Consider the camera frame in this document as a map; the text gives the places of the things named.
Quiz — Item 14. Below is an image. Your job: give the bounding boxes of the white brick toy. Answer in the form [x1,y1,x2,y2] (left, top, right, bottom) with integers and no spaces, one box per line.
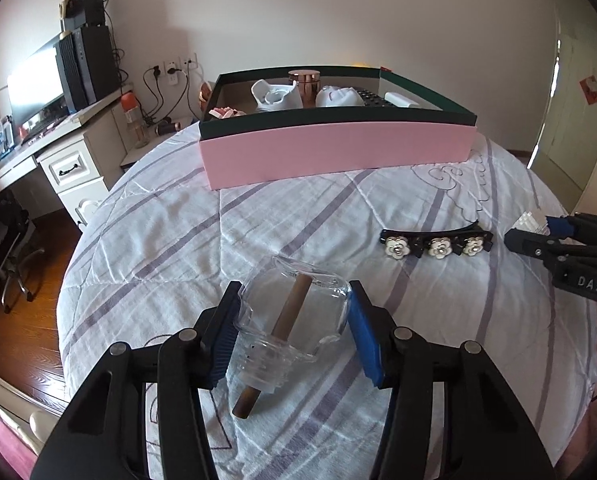
[512,209,550,235]

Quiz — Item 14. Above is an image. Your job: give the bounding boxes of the black flower hair clip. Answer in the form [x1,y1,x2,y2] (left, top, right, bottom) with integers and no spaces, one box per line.
[379,221,493,260]

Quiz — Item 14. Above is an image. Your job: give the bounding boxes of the white charger block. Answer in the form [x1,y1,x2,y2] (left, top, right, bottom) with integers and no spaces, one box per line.
[384,92,421,108]

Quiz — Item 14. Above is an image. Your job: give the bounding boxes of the clear glass jar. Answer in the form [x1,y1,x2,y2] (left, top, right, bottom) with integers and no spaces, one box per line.
[236,255,351,393]

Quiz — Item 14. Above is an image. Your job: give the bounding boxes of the black remote control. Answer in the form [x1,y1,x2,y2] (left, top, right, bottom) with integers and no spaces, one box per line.
[353,87,394,107]

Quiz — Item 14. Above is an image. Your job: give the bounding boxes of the white astronaut figure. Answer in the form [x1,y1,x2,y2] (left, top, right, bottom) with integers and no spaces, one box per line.
[315,86,364,108]

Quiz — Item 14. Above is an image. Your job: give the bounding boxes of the copper lidded jar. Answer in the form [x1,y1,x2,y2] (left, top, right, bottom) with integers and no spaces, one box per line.
[289,68,321,108]

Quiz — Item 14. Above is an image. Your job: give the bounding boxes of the white plug night light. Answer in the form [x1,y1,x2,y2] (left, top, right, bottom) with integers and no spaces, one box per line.
[251,79,303,112]

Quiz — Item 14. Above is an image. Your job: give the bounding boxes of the white striped quilt cover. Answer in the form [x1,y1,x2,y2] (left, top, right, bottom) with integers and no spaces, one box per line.
[56,127,597,479]

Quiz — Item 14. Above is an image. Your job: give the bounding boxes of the brown wooden stick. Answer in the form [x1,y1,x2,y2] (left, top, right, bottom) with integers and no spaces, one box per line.
[232,273,312,419]

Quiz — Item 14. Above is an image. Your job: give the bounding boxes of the black office chair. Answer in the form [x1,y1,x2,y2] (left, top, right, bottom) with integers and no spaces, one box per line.
[0,191,44,314]

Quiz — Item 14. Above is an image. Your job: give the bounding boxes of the white desk with drawers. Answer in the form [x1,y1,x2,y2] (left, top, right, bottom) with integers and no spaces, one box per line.
[0,86,132,230]

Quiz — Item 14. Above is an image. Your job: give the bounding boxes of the pink open box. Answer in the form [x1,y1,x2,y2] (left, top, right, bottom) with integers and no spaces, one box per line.
[200,65,477,190]

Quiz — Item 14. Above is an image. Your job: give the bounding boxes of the orange cap bottle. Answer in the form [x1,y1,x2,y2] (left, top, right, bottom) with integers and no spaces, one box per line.
[120,91,149,148]

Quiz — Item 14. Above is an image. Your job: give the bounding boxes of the black computer monitor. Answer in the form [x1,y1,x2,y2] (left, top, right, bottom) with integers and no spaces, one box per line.
[7,36,70,139]

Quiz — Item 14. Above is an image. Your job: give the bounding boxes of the anatomy torso model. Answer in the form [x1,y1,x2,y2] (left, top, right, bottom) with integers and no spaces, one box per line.
[198,81,213,113]

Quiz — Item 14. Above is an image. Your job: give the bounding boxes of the black computer tower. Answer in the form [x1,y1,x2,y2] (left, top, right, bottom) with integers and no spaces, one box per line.
[56,25,120,114]

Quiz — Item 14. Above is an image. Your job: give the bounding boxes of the black speaker box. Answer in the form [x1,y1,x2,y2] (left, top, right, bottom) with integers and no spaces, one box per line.
[60,0,105,30]

